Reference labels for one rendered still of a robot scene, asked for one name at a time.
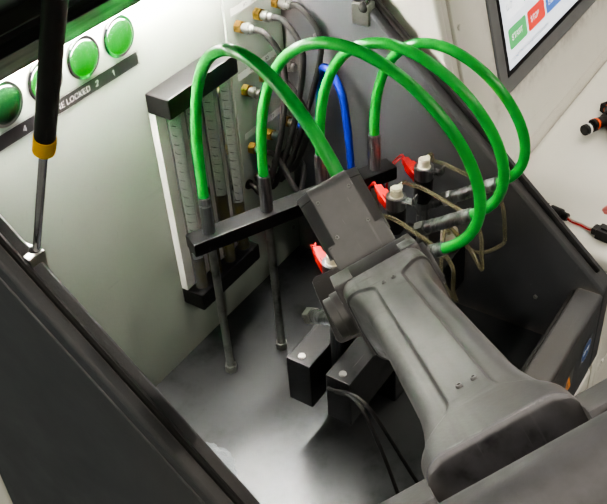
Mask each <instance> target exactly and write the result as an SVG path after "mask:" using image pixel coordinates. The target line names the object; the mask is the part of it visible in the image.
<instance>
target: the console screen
mask: <svg viewBox="0 0 607 504"><path fill-rule="evenodd" d="M595 1H596V0H485V3H486V9H487V15H488V21H489V27H490V34H491V40H492V46H493V52H494V58H495V64H496V70H497V77H498V79H499V80H500V81H501V82H502V84H503V85H504V86H505V87H506V89H507V90H508V91H509V93H511V92H512V91H513V90H514V89H515V88H516V87H517V86H518V84H519V83H520V82H521V81H522V80H523V79H524V78H525V77H526V76H527V75H528V74H529V73H530V72H531V70H532V69H533V68H534V67H535V66H536V65H537V64H538V63H539V62H540V61H541V60H542V59H543V57H544V56H545V55H546V54H547V53H548V52H549V51H550V50H551V49H552V48H553V47H554V46H555V45H556V43H557V42H558V41H559V40H560V39H561V38H562V37H563V36H564V35H565V34H566V33H567V32H568V31H569V29H570V28H571V27H572V26H573V25H574V24H575V23H576V22H577V21H578V20H579V19H580V18H581V16H582V15H583V14H584V13H585V12H586V11H587V10H588V9H589V8H590V7H591V6H592V5H593V4H594V2H595Z"/></svg>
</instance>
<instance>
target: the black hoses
mask: <svg viewBox="0 0 607 504"><path fill-rule="evenodd" d="M289 8H292V9H297V10H299V11H300V12H301V13H302V15H303V16H304V17H305V18H306V19H307V20H308V21H309V23H310V24H311V25H312V27H313V29H314V30H315V33H316V36H317V37H320V36H323V35H322V32H321V29H320V27H319V25H318V24H317V22H316V20H315V19H314V18H313V16H312V15H311V14H310V13H309V12H308V11H307V10H306V9H305V8H304V7H303V6H302V5H301V4H299V3H296V2H290V4H289ZM271 20H272V21H279V22H280V23H282V24H283V26H284V27H285V28H286V29H287V30H288V31H289V32H290V34H291V35H292V36H293V38H294V40H295V42H298V41H300V40H301V38H300V36H299V34H298V33H297V31H296V30H295V29H294V27H293V26H292V25H291V24H290V23H289V22H288V21H287V19H285V18H284V17H283V16H281V15H277V14H273V15H272V16H271ZM252 32H253V33H255V34H260V35H262V36H263V37H264V38H265V39H266V40H267V41H268V43H269V44H270V45H271V46H272V48H273V49H274V51H275V53H276V54H277V57H278V56H279V55H280V54H281V52H282V50H281V49H280V47H279V45H278V44H277V42H276V41H275V40H274V39H273V37H272V36H271V35H270V34H269V33H268V32H267V31H266V30H265V29H263V28H260V27H254V28H253V30H252ZM323 55H324V49H318V55H317V62H316V67H315V72H314V76H313V81H312V85H311V88H310V92H309V96H308V99H307V103H306V104H305V102H304V100H303V99H302V97H303V91H304V84H305V75H306V54H305V52H303V53H300V73H299V82H298V90H297V89H296V88H295V87H294V85H293V84H292V83H291V82H290V81H289V80H288V73H287V65H285V67H284V68H283V70H282V71H281V75H282V79H283V80H284V81H285V82H286V84H287V85H288V86H289V87H290V88H291V89H292V91H293V92H294V93H295V94H296V96H297V97H298V98H299V99H300V101H301V102H302V103H303V105H304V106H305V107H306V109H307V110H308V112H309V113H310V110H311V107H312V103H313V100H314V96H315V93H316V89H317V85H318V81H319V77H320V74H319V66H320V65H321V64H322V62H323ZM286 116H287V106H286V105H285V104H284V102H283V101H282V100H281V114H280V123H279V131H278V137H277V143H276V148H275V151H273V150H269V149H267V155H270V156H272V157H274V158H273V160H272V167H271V168H270V165H268V172H269V173H270V178H271V186H272V190H274V189H275V188H276V187H277V186H278V184H279V182H283V181H284V180H285V179H287V181H288V183H289V185H290V187H291V188H292V190H293V191H294V192H295V193H296V192H298V191H301V190H303V189H304V187H305V182H306V173H307V169H306V164H305V162H304V161H303V160H302V158H303V155H304V153H305V150H306V148H307V145H308V142H309V140H310V139H309V138H308V136H307V135H306V134H305V136H304V139H303V142H302V145H301V147H300V150H299V152H298V155H297V156H296V154H297V151H298V148H299V145H300V142H301V139H302V136H303V133H304V130H303V129H302V127H301V126H300V127H299V130H298V133H297V136H296V139H295V142H294V145H293V148H292V151H291V154H289V153H290V149H291V146H292V142H293V138H294V135H295V130H296V126H297V122H298V121H297V120H296V118H295V117H294V116H293V117H292V121H291V126H290V130H289V134H288V138H287V142H286V145H285V149H284V150H282V152H281V149H282V144H283V138H284V132H285V125H286ZM287 160H288V162H287ZM293 162H294V163H293ZM286 163H287V164H286ZM299 164H300V166H301V176H300V183H299V187H297V185H296V183H295V182H294V180H293V178H292V176H291V174H290V173H291V172H294V171H295V170H296V168H297V167H298V165H299ZM278 166H279V169H278V171H277V167H278ZM276 171H277V173H276ZM245 188H246V189H253V190H254V191H255V193H256V194H257V195H258V196H259V191H258V186H257V185H256V184H254V183H253V181H252V180H250V179H249V180H247V182H246V184H245Z"/></svg>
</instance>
